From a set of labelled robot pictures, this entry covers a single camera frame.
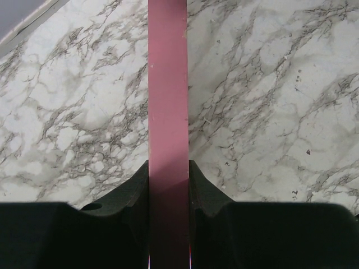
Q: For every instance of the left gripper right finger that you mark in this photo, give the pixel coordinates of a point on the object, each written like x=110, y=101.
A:
x=229, y=234

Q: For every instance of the pink picture frame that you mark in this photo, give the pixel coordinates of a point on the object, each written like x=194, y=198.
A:
x=168, y=134

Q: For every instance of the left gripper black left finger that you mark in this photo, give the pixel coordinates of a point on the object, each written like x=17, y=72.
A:
x=111, y=232

